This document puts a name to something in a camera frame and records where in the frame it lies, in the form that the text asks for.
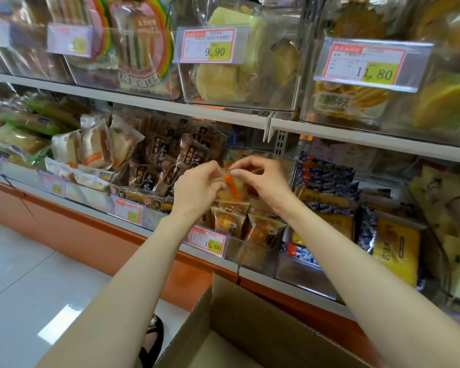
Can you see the white metal shelf board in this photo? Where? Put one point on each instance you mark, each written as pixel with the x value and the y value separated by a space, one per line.
pixel 138 101
pixel 368 139

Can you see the clear bin of sandwich packets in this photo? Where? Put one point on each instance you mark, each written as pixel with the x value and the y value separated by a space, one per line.
pixel 99 78

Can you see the person's left thumb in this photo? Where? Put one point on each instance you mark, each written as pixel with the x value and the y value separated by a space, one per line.
pixel 221 183

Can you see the person's right thumb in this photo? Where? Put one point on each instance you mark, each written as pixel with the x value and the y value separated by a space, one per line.
pixel 245 175

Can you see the person's right forearm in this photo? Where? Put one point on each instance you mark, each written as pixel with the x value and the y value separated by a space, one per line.
pixel 372 287

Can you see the rainbow sandwich packet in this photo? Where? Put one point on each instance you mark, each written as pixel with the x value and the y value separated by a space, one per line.
pixel 140 45
pixel 80 15

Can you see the row of white sandwich packets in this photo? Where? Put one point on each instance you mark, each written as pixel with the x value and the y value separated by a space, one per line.
pixel 96 145

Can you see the stack of blue yellow packets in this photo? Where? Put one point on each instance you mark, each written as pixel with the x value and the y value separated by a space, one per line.
pixel 391 245

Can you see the clear bin of brown packets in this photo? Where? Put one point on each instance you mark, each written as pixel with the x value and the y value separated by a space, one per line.
pixel 23 53

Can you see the yellow stick pastry packet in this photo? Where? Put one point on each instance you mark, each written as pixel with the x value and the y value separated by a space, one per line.
pixel 349 99

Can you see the row of flat white packets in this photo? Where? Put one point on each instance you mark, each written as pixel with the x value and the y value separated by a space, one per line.
pixel 80 176

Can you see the orange round bread packet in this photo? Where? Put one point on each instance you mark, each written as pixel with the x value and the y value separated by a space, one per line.
pixel 444 101

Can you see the brown round pastry packet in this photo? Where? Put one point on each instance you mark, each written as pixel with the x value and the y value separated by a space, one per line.
pixel 264 231
pixel 228 224

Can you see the pile of green bread packets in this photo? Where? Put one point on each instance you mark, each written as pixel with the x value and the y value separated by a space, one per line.
pixel 27 126

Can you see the clear orange-striped pastry packet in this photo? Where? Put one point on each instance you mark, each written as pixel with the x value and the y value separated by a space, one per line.
pixel 234 187

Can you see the wide red yellow price tag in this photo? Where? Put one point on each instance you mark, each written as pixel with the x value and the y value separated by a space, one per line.
pixel 368 65

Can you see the pale price tag holder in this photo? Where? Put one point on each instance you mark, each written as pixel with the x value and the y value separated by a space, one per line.
pixel 69 40

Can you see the black sandal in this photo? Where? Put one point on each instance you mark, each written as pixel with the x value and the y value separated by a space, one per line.
pixel 153 341

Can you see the brown cardboard box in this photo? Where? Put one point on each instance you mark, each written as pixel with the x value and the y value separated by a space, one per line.
pixel 260 333

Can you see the person's left forearm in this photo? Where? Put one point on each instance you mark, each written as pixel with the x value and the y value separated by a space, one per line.
pixel 126 291

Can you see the clear bin of yellow cakes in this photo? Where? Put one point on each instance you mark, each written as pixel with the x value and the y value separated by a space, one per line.
pixel 268 84

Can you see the large clear plastic bin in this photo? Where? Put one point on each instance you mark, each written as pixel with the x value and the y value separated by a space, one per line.
pixel 437 122

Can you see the pile of dark brown packets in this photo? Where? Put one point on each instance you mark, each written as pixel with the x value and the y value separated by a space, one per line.
pixel 157 160

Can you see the small red yellow price tag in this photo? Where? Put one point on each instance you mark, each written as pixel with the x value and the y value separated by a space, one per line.
pixel 53 184
pixel 207 241
pixel 127 211

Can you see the yellow cake packets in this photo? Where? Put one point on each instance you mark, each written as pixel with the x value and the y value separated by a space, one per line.
pixel 222 78

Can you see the pile of pale yellow packets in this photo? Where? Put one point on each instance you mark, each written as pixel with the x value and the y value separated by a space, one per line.
pixel 448 210

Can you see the clear bin of blue packets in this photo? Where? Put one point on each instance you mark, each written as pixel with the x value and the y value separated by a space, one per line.
pixel 310 272

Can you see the perforated shelf upright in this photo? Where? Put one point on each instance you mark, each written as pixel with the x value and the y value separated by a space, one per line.
pixel 280 143

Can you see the person's right hand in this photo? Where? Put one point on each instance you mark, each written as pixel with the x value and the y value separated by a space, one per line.
pixel 276 183

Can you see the orange white shelf base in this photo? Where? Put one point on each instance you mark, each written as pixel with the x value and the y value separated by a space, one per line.
pixel 84 241

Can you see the spiky brown pastry packet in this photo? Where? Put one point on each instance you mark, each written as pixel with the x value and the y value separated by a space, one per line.
pixel 358 21

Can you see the person's left hand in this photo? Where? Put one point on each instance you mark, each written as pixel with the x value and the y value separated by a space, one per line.
pixel 191 191

